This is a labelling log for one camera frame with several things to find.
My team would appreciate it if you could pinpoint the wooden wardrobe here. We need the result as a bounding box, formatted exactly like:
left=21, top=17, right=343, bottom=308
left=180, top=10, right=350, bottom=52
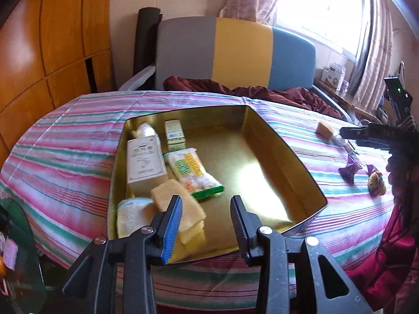
left=0, top=0, right=113, bottom=164

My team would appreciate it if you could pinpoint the green-ended cracker packet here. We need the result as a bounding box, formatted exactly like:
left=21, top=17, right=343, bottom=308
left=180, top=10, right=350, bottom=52
left=163, top=148, right=225, bottom=201

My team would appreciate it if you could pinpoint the white cotton pack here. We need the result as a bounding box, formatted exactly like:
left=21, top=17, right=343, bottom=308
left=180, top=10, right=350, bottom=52
left=332, top=135, right=353, bottom=154

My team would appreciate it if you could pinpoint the wooden side table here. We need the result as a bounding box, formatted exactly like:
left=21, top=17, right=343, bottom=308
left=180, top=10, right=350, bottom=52
left=314, top=78, right=388, bottom=126

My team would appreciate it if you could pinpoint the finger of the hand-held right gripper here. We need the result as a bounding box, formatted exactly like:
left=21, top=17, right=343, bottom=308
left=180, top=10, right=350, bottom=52
left=339, top=122, right=398, bottom=150

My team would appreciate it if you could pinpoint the small green carton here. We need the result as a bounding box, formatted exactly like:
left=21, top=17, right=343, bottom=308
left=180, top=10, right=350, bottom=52
left=164, top=120, right=187, bottom=153

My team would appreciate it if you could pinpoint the glass side table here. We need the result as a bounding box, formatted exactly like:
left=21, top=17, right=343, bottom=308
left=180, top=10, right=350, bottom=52
left=0, top=198, right=47, bottom=314

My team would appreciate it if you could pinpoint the purple picture snack packet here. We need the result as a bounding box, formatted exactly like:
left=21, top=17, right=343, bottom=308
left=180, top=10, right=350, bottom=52
left=365, top=164, right=387, bottom=197

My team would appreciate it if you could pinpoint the dark red blanket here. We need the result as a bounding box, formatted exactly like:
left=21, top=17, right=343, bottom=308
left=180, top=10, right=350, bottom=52
left=164, top=76, right=343, bottom=120

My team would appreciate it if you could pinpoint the white carton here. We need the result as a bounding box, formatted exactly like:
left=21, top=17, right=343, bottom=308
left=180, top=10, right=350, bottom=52
left=126, top=136, right=168, bottom=197

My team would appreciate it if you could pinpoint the yellow sponge block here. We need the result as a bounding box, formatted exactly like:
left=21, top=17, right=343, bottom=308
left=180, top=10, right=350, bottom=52
left=151, top=179, right=207, bottom=231
left=316, top=121, right=335, bottom=139
left=177, top=221, right=207, bottom=252

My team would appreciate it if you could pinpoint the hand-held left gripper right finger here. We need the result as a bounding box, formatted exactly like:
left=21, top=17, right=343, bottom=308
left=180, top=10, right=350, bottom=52
left=230, top=195, right=375, bottom=314

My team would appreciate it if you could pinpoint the blue-edged white washcloth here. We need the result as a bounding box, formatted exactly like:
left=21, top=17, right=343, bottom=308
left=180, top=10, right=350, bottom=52
left=116, top=197, right=164, bottom=239

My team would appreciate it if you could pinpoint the white towel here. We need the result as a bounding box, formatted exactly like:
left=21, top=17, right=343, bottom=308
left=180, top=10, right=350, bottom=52
left=131, top=122, right=158, bottom=139

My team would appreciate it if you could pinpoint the gold-lined gift box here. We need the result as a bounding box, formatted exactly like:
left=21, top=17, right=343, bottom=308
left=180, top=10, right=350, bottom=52
left=107, top=105, right=328, bottom=266

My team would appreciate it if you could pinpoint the black rolled mat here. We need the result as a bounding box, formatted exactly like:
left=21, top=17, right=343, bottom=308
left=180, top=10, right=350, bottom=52
left=133, top=7, right=163, bottom=77

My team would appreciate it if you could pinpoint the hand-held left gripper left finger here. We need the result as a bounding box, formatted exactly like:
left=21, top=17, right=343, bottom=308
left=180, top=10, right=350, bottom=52
left=62, top=195, right=184, bottom=314

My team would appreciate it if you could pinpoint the grey yellow blue chair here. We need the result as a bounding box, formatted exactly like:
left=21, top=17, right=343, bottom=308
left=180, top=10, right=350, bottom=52
left=118, top=16, right=356, bottom=121

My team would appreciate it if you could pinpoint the window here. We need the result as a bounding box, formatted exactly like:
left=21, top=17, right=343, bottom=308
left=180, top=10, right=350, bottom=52
left=275, top=0, right=372, bottom=61

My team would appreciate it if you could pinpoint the striped tablecloth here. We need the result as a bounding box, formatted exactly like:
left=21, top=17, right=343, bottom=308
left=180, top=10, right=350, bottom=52
left=0, top=92, right=401, bottom=306

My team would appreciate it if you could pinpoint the white printed box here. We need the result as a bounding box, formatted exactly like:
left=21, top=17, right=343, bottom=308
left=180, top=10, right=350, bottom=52
left=321, top=63, right=346, bottom=87

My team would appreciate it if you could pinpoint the person's pink clothing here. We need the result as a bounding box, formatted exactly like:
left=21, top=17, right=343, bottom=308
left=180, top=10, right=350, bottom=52
left=346, top=199, right=419, bottom=306

